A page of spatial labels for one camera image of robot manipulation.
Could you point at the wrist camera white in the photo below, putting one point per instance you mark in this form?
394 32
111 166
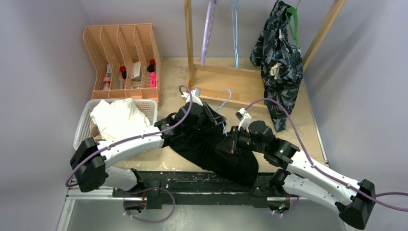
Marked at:
195 97
244 118

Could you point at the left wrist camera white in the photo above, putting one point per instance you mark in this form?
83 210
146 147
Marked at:
195 97

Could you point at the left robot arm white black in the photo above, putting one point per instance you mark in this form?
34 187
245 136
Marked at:
93 162

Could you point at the lilac hanger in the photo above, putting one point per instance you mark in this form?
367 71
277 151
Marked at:
207 29

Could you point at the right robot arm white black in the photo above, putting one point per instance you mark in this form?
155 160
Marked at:
305 177

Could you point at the pink highlighter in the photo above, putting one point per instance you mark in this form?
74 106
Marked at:
153 80

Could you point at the white small box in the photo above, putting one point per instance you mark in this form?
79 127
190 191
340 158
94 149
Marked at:
136 71

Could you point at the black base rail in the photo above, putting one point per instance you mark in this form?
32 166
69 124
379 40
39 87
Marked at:
160 188

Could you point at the plain black shorts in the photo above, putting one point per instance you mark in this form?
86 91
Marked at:
199 146

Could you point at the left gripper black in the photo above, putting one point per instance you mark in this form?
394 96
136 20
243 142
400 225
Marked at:
213 119

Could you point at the white plastic basket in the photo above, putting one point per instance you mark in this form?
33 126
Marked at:
147 106

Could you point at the red black marker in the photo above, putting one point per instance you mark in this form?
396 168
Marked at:
123 72

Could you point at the white shorts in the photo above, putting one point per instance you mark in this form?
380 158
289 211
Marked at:
119 119

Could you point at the black patterned shorts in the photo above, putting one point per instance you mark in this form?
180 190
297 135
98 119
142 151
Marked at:
280 63

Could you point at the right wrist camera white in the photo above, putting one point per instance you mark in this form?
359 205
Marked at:
244 118

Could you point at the beige shorts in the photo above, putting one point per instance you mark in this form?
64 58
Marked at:
95 134

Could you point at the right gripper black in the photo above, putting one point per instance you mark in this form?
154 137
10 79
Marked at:
228 145

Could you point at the green hanger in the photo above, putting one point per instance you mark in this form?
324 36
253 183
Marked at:
292 20

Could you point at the peach plastic file organizer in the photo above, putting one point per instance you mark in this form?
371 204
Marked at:
111 46

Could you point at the wooden clothes rack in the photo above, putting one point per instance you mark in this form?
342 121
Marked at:
246 84

